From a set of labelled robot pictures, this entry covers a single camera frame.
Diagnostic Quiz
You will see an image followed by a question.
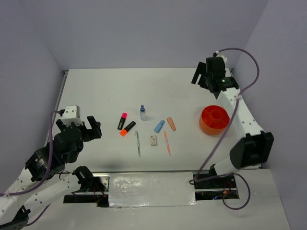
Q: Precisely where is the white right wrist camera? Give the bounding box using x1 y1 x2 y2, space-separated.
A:
213 51 227 64

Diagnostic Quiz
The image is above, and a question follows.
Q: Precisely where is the small white eraser box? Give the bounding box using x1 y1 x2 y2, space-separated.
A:
150 135 157 146

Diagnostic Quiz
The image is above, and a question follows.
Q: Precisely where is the aluminium table rail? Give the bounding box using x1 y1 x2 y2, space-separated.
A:
229 68 240 91
49 70 69 134

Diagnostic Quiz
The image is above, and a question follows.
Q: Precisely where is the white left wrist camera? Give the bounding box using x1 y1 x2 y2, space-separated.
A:
60 105 83 127

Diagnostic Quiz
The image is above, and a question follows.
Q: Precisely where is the silver foil covered panel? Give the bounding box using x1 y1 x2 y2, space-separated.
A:
108 172 197 207

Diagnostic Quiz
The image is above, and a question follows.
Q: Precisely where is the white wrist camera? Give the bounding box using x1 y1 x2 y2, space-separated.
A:
60 105 83 127
213 51 227 64

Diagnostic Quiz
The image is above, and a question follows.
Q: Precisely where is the right aluminium table rail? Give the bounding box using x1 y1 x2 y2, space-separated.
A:
229 68 240 91

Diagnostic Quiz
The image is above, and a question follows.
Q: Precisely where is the orange pen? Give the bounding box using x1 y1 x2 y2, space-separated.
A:
164 130 171 156

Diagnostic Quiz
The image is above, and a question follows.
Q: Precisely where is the small blue cap bottle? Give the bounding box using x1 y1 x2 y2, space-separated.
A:
140 105 146 121

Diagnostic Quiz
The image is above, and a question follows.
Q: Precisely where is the left aluminium table rail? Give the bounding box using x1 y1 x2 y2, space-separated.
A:
49 70 69 134

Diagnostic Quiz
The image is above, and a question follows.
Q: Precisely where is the orange black highlighter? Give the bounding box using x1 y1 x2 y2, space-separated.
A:
119 121 136 137

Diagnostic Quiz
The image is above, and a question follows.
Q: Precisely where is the pink black highlighter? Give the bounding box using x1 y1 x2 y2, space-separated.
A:
117 113 127 130

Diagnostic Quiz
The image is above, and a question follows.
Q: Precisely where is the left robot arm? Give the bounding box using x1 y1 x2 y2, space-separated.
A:
0 116 104 230

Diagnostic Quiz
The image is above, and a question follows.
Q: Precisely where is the orange round organizer container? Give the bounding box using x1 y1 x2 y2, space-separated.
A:
199 105 230 136

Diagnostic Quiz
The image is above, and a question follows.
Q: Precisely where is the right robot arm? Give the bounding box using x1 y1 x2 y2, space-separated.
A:
192 56 274 187

